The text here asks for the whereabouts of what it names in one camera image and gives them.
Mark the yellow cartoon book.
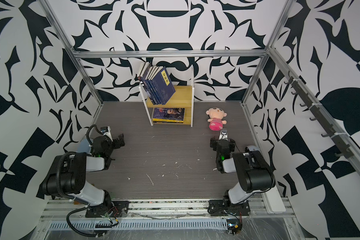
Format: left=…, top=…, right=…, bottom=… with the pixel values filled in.
left=153, top=119, right=184, bottom=124

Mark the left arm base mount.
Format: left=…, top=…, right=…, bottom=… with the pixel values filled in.
left=85, top=201, right=130, bottom=218

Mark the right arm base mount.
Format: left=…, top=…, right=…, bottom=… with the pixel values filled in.
left=207, top=200, right=251, bottom=217

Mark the aluminium frame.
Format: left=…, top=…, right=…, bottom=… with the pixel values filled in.
left=37, top=0, right=360, bottom=193

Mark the navy book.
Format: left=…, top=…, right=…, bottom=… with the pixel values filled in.
left=141, top=62, right=157, bottom=105
left=154, top=66, right=176, bottom=105
left=146, top=66, right=160, bottom=105
left=150, top=66, right=162, bottom=105

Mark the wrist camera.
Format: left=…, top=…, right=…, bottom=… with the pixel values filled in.
left=219, top=129, right=228, bottom=140
left=100, top=126, right=113, bottom=142

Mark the grey hook rail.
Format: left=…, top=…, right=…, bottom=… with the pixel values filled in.
left=285, top=76, right=355, bottom=159

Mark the white round speaker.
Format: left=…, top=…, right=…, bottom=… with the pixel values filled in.
left=245, top=146, right=260, bottom=153

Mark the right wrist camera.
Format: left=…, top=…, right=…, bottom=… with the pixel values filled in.
left=219, top=129, right=228, bottom=140

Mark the wooden white-framed bookshelf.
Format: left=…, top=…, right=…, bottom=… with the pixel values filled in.
left=139, top=65, right=195, bottom=127

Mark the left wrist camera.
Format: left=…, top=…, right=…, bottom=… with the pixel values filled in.
left=100, top=126, right=113, bottom=142

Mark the purple book orange calligraphy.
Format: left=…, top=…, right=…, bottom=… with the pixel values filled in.
left=140, top=62, right=152, bottom=98

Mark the white slotted cable duct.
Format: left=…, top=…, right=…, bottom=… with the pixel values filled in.
left=47, top=218, right=229, bottom=232

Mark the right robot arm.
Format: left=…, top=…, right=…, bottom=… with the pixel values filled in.
left=210, top=137, right=276, bottom=207

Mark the light blue case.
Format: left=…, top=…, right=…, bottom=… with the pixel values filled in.
left=77, top=139, right=91, bottom=155

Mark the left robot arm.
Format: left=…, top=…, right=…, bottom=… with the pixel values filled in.
left=41, top=124, right=125, bottom=238

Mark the pink plush doll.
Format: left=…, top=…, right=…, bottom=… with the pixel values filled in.
left=206, top=107, right=228, bottom=131

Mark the white box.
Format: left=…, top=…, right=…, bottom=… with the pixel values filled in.
left=262, top=186, right=286, bottom=214

